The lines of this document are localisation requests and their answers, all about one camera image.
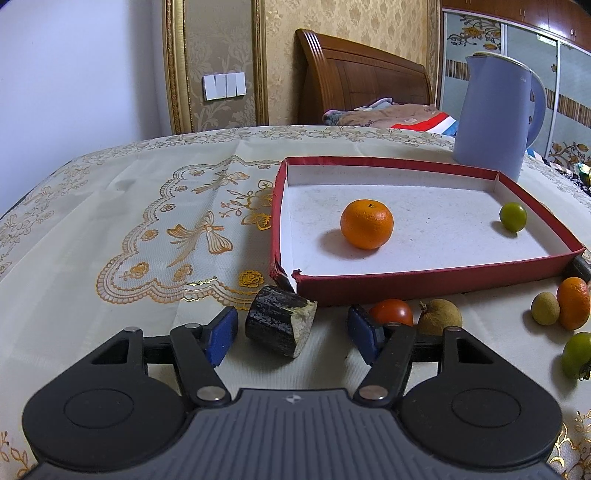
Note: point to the red cardboard box tray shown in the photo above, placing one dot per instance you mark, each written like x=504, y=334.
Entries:
x=415, y=244

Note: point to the light blue electric kettle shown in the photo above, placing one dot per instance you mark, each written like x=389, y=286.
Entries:
x=489, y=115

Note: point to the orange mandarin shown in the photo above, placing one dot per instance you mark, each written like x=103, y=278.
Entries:
x=367, y=224
x=575, y=303

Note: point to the white wall switch panel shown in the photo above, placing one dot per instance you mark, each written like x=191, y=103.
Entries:
x=225, y=86

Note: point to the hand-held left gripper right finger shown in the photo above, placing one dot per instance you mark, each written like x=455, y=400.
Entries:
x=362, y=333

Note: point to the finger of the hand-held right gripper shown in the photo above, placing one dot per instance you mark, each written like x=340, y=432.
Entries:
x=582, y=267

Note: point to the floral glass door wardrobe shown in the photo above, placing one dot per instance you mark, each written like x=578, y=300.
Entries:
x=485, y=60

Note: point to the red white blue striped cloth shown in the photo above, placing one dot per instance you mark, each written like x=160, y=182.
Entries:
x=429, y=123

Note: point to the red cherry tomato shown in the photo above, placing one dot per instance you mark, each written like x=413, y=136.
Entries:
x=392, y=313

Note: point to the brown longan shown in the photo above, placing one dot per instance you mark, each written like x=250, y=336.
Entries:
x=438, y=317
x=545, y=308

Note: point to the wooden bed headboard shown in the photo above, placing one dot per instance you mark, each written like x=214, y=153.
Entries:
x=360, y=74

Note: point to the grey blue garment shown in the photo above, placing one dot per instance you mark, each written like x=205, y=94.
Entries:
x=376, y=105

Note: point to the bundle of bedding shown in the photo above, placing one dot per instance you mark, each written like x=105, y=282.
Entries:
x=392, y=115

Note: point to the small green fruit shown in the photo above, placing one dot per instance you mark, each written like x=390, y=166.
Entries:
x=577, y=355
x=513, y=218

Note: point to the dark small object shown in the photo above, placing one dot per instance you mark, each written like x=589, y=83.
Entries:
x=582, y=173

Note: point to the gold wall moulding frame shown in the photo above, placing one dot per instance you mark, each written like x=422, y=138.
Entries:
x=178, y=69

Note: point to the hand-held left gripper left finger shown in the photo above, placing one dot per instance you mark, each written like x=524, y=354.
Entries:
x=220, y=337

